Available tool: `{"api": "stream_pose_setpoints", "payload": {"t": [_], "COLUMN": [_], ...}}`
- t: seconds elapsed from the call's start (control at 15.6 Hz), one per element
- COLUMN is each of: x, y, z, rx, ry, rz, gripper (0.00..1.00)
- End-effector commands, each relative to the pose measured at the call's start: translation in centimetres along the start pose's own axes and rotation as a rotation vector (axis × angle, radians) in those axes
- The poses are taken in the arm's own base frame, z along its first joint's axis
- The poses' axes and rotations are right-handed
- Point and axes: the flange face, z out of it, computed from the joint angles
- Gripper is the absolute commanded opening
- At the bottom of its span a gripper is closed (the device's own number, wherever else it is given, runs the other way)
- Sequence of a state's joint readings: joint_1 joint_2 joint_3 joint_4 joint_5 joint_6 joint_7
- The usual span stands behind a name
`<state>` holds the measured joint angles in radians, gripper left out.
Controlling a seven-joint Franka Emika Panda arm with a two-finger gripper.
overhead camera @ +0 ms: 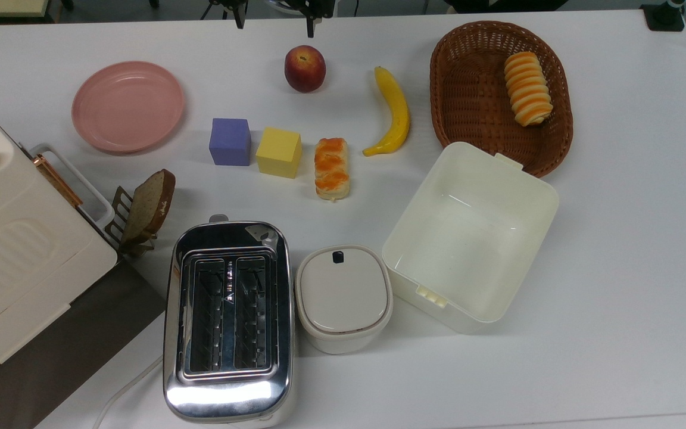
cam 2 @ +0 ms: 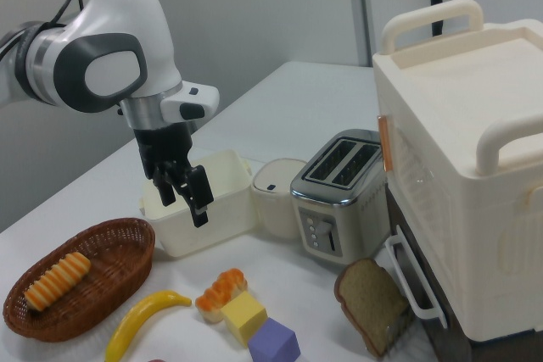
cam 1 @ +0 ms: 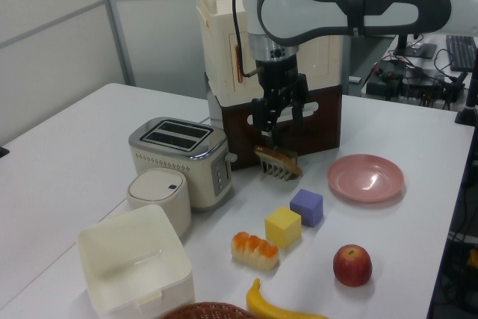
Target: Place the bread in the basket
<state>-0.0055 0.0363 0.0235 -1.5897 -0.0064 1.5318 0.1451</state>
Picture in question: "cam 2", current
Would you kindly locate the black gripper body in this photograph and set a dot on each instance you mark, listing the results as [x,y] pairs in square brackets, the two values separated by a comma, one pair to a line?
[163,146]

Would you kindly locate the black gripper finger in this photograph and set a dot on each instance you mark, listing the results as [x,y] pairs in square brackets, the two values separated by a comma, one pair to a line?
[198,196]
[165,192]

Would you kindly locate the orange topped bread roll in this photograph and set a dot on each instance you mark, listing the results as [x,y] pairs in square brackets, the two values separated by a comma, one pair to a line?
[216,294]

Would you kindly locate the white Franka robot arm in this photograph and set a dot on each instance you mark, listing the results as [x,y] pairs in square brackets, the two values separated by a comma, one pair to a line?
[127,18]

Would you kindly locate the brown wicker basket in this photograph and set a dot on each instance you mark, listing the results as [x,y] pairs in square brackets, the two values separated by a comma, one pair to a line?
[106,277]

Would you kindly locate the striped orange bread loaf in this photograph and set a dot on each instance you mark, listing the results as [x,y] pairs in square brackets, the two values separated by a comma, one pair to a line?
[55,281]

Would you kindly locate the white plastic bin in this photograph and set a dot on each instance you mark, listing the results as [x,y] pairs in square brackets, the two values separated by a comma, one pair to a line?
[220,218]

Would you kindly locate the small white lidded canister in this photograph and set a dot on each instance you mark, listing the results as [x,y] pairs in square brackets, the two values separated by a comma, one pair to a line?
[275,209]

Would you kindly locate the yellow cube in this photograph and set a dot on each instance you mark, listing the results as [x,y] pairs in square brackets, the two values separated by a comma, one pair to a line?
[244,315]

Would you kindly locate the yellow toy banana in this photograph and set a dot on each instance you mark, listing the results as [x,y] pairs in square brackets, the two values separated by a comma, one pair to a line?
[136,319]

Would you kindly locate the silver toy toaster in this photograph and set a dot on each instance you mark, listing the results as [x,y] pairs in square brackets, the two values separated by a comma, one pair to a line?
[339,218]

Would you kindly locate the purple cube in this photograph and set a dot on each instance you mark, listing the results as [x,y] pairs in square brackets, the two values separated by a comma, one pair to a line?
[271,341]

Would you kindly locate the red toy apple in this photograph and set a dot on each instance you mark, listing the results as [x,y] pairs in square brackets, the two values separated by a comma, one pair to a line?
[155,360]

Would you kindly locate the brown toast slice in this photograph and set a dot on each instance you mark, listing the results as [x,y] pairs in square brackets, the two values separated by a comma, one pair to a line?
[369,298]

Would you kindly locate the cream toy kitchen cabinet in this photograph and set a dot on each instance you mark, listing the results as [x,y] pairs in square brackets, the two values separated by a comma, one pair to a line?
[466,124]

